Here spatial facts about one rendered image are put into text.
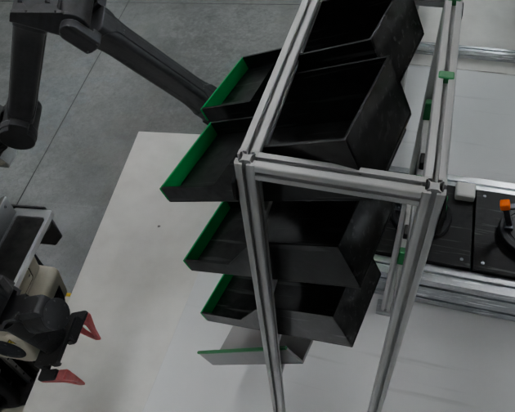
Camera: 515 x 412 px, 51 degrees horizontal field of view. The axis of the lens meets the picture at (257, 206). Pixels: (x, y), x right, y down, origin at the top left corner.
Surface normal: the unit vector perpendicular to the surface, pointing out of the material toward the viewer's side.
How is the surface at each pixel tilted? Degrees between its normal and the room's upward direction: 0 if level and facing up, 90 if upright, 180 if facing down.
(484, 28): 0
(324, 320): 90
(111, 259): 0
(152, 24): 0
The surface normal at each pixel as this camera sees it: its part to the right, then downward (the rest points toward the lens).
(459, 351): -0.07, -0.63
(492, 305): -0.27, 0.76
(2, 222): 0.99, 0.07
